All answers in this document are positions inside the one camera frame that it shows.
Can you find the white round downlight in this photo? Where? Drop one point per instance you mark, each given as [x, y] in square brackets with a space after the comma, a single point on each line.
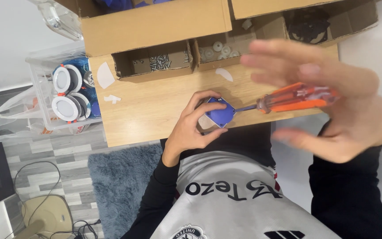
[63, 79]
[65, 108]
[85, 104]

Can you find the pile of silver screws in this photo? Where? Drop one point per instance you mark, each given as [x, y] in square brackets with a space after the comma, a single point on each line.
[160, 62]

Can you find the person's white printed jersey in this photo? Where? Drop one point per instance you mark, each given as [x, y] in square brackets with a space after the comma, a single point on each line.
[230, 205]

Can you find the small jagged white paper scrap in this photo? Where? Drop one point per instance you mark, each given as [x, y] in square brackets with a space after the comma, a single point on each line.
[112, 98]

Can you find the group of white plastic rings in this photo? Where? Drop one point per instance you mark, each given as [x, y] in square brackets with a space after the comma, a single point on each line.
[222, 51]

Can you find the beige round stand base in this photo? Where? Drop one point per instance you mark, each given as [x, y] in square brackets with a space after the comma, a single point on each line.
[48, 215]

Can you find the crescent white paper scrap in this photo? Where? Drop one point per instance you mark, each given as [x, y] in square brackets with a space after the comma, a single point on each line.
[225, 73]

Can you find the person's right hand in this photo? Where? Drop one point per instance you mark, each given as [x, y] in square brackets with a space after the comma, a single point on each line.
[353, 116]

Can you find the blue square plastic part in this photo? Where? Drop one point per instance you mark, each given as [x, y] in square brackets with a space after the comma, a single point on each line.
[220, 114]

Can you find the cardboard box with black parts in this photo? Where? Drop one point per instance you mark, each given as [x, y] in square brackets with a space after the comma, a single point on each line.
[350, 23]

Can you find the heap of black plastic parts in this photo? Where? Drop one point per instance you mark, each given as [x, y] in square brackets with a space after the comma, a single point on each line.
[308, 26]

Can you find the large curved white paper scrap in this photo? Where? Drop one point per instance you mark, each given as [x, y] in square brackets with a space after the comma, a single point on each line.
[104, 75]

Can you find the heap of blue parts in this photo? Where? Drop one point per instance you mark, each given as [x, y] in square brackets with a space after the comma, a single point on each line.
[118, 4]

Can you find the cardboard box with white rings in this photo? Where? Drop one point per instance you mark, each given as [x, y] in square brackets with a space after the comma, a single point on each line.
[207, 64]

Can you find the grey fluffy rug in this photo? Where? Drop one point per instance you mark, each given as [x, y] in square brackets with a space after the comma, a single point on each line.
[121, 186]

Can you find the large closed cardboard carton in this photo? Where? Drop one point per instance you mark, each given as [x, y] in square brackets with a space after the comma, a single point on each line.
[154, 26]

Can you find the translucent white plastic bag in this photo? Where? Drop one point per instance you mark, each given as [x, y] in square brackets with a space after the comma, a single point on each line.
[15, 109]

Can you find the clear plastic crate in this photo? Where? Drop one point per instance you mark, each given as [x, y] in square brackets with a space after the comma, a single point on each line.
[40, 79]

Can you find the blue plastic packaging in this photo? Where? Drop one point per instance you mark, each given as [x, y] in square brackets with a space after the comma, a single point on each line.
[93, 99]

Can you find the person's left hand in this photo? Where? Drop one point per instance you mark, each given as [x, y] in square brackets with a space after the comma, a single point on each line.
[184, 127]

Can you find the small cardboard screw box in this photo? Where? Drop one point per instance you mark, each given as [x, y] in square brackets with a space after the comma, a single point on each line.
[138, 71]

